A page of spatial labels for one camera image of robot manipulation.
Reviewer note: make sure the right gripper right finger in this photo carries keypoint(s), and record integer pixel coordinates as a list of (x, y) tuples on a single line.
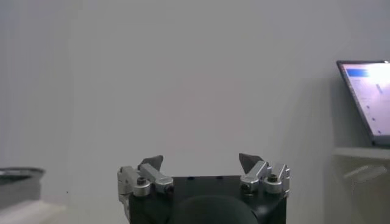
[(263, 179)]

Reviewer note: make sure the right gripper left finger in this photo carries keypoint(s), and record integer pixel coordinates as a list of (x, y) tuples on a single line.
[(146, 181)]

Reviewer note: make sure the grey open laptop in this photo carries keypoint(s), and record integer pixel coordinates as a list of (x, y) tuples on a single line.
[(371, 97)]

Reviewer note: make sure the stainless steel steamer basket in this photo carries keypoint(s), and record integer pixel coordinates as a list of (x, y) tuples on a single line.
[(18, 185)]

